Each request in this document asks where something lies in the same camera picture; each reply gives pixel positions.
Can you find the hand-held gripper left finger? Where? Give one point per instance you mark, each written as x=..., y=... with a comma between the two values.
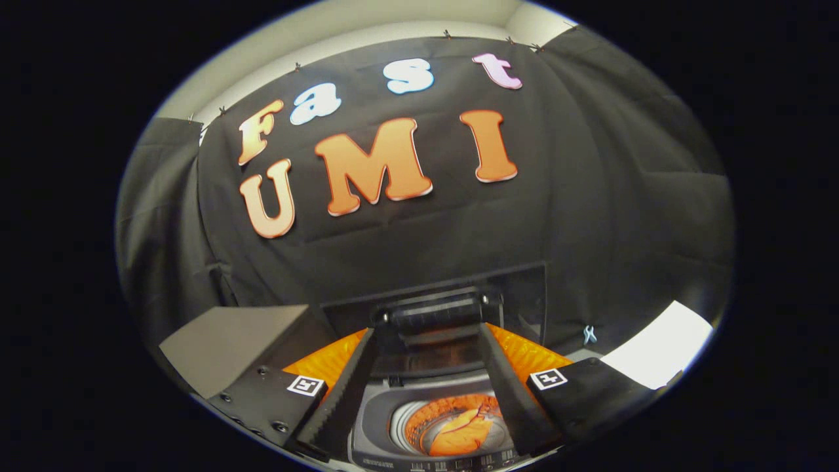
x=341, y=400

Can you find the grey box stand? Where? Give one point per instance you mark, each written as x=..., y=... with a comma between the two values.
x=229, y=341

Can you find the light blue clip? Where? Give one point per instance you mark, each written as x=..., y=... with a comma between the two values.
x=590, y=335

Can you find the white table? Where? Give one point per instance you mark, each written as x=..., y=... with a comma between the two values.
x=655, y=347

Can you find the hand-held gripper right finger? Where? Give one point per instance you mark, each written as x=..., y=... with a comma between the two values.
x=514, y=400

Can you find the black backdrop cloth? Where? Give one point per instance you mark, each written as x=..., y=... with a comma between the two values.
x=590, y=196

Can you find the orange polo shirt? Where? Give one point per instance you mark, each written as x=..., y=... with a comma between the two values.
x=462, y=432

